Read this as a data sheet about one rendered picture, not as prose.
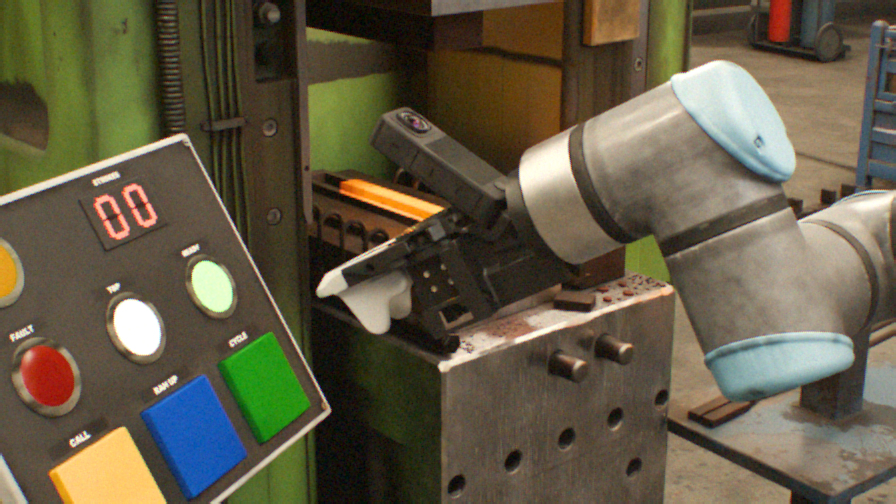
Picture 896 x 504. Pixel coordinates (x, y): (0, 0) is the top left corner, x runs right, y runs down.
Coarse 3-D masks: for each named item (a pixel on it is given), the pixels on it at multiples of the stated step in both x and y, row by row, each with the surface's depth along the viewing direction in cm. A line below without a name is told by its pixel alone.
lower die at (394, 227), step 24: (312, 192) 170; (336, 192) 167; (408, 192) 169; (360, 216) 159; (384, 216) 160; (408, 216) 156; (312, 240) 155; (336, 240) 153; (360, 240) 153; (384, 240) 152; (312, 264) 157; (336, 264) 152; (552, 288) 152; (504, 312) 147
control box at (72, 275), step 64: (64, 192) 97; (128, 192) 102; (192, 192) 109; (64, 256) 95; (128, 256) 100; (192, 256) 106; (0, 320) 88; (64, 320) 92; (192, 320) 103; (256, 320) 110; (0, 384) 86; (128, 384) 95; (0, 448) 84; (64, 448) 88; (256, 448) 104
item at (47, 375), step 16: (32, 352) 89; (48, 352) 90; (32, 368) 88; (48, 368) 89; (64, 368) 90; (32, 384) 87; (48, 384) 88; (64, 384) 90; (48, 400) 88; (64, 400) 89
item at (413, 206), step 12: (360, 180) 169; (360, 192) 165; (372, 192) 163; (384, 192) 163; (396, 192) 163; (384, 204) 161; (396, 204) 159; (408, 204) 158; (420, 204) 158; (432, 204) 158; (420, 216) 156; (576, 276) 139; (588, 276) 139
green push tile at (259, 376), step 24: (264, 336) 109; (240, 360) 105; (264, 360) 107; (240, 384) 104; (264, 384) 106; (288, 384) 109; (240, 408) 104; (264, 408) 105; (288, 408) 108; (264, 432) 104
